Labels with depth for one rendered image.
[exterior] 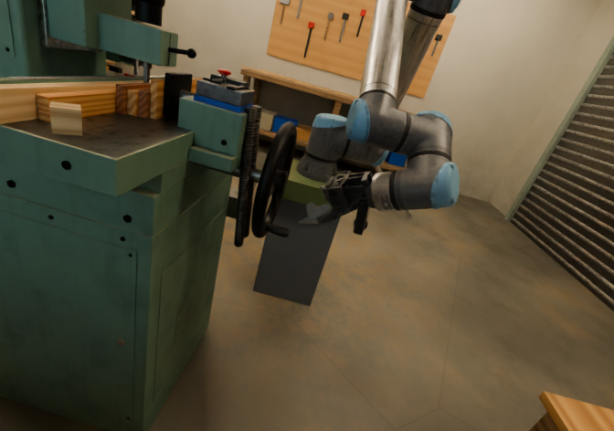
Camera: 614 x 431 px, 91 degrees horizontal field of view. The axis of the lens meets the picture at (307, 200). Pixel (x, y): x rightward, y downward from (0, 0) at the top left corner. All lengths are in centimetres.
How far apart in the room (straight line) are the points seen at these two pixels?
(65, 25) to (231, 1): 352
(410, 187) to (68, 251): 71
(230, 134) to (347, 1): 352
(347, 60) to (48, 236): 362
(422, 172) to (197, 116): 47
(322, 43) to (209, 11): 139
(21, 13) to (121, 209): 41
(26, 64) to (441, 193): 86
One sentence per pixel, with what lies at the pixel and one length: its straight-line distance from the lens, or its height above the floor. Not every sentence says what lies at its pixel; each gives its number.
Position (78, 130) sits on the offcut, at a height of 91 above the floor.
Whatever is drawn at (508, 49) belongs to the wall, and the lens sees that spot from 449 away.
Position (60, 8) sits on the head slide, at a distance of 84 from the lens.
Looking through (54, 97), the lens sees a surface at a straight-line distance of 64.
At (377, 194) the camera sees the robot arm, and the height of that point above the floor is 87.
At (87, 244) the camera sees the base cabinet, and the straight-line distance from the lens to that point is 76.
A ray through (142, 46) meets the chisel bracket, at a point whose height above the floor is 103.
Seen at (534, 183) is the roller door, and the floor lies 52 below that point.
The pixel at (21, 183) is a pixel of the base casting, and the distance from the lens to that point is 79.
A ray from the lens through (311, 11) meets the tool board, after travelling 407.
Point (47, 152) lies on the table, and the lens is 57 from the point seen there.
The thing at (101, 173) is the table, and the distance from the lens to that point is 52.
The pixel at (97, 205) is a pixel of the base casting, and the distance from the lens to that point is 70.
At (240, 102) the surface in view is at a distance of 65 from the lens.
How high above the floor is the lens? 109
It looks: 24 degrees down
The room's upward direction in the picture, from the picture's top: 16 degrees clockwise
